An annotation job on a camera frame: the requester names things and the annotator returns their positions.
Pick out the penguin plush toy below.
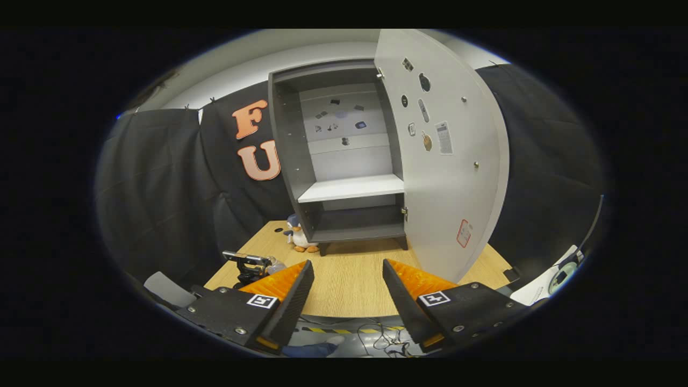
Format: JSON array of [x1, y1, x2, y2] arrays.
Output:
[[283, 213, 321, 254]]

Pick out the person's blue trouser leg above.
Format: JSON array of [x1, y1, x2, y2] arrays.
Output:
[[282, 335, 346, 359]]

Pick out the tangled floor cables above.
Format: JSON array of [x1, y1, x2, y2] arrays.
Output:
[[354, 319, 415, 359]]

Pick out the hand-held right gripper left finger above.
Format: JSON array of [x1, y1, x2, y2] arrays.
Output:
[[175, 260, 316, 356]]

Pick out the white cabinet door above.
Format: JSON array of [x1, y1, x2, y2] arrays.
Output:
[[373, 29, 511, 284]]

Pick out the black backdrop cloth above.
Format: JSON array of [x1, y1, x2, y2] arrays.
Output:
[[96, 64, 605, 291]]

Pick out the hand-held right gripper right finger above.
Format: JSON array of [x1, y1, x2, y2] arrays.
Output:
[[382, 259, 531, 354]]

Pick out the grey flat board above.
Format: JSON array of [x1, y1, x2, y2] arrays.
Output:
[[142, 271, 197, 310]]

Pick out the white paper sheet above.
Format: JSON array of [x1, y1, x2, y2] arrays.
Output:
[[510, 245, 585, 307]]

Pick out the white cabinet shelf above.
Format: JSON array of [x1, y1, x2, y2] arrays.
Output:
[[297, 173, 405, 204]]

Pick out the yellow black floor tape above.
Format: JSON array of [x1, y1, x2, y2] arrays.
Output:
[[300, 325, 405, 334]]

